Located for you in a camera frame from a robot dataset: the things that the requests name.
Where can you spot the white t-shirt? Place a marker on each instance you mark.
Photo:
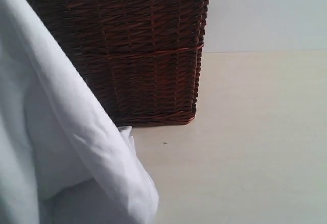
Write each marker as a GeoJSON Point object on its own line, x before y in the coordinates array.
{"type": "Point", "coordinates": [63, 160]}

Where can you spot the dark red wicker basket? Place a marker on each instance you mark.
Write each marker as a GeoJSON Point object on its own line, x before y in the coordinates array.
{"type": "Point", "coordinates": [140, 58]}

